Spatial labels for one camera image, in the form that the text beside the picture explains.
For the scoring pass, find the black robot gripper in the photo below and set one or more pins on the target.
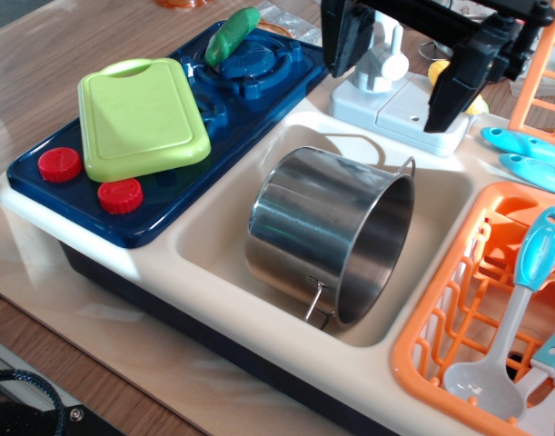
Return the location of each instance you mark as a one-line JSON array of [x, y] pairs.
[[482, 52]]

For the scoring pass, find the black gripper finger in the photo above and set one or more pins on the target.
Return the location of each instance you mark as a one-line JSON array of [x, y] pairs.
[[347, 27]]

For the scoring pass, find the stainless steel pot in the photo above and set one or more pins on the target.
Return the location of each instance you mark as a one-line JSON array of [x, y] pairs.
[[328, 231]]

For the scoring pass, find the cream toy kitchen sink unit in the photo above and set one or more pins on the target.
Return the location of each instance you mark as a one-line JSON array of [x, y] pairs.
[[196, 265]]

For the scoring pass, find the yellow toy corn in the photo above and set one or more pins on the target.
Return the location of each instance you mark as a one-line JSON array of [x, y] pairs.
[[450, 95]]

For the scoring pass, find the blue toy stove top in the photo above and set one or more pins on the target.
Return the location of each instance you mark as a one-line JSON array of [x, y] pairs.
[[240, 101]]

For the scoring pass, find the white toy faucet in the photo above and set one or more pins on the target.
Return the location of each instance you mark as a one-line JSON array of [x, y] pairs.
[[381, 95]]

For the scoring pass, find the clear plastic bag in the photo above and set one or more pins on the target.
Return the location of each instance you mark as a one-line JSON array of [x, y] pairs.
[[278, 21]]

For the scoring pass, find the green toy cucumber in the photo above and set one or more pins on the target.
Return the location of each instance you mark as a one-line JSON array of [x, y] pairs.
[[230, 35]]

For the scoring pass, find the orange bowl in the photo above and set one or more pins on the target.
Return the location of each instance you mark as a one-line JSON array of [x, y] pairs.
[[182, 3]]

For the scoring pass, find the green plastic cutting board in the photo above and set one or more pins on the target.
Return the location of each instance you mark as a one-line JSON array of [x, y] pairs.
[[139, 117]]

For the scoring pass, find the orange dish drying rack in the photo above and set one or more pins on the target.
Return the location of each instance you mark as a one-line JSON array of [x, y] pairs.
[[458, 315]]

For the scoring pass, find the red stove knob right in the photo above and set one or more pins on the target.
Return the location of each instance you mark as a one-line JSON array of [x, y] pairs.
[[120, 197]]

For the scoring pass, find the red stove knob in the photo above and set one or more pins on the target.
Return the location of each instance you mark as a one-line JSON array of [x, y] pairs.
[[120, 197], [59, 165]]

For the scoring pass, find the red stove knob left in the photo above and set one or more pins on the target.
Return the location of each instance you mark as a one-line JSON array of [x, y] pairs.
[[59, 165]]

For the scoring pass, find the blue handled utensil upper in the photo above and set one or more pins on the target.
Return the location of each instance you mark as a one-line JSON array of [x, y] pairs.
[[519, 143]]

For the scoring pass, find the blue handled utensil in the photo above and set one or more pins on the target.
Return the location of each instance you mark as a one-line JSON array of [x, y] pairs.
[[534, 171], [519, 143]]

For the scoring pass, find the blue handled utensil lower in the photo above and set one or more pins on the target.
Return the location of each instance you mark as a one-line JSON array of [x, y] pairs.
[[534, 171]]

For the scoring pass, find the white spoon blue handle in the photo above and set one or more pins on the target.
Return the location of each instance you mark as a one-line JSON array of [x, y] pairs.
[[486, 381]]

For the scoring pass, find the white utensil teal handle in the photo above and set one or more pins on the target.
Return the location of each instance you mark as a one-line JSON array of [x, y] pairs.
[[540, 418]]

